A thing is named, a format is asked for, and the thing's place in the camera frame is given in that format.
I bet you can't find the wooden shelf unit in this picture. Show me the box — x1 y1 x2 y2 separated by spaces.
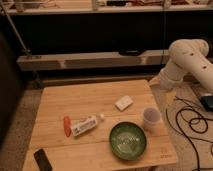
6 5 213 72

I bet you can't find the black phone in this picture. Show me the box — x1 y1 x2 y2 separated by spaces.
34 149 52 171

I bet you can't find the metal stand pole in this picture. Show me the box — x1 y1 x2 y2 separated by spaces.
0 0 42 89

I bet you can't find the green bowl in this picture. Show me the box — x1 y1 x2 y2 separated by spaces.
109 122 147 161

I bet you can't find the orange carrot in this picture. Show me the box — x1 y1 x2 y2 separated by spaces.
63 116 71 137

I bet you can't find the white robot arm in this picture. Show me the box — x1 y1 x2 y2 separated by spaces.
149 39 213 93

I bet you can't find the white plastic bottle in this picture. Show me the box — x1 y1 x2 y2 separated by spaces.
71 114 105 137

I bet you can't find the ceramic cup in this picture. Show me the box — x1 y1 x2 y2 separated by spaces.
143 108 161 129

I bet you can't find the white sponge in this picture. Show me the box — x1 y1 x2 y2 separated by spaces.
115 96 133 111

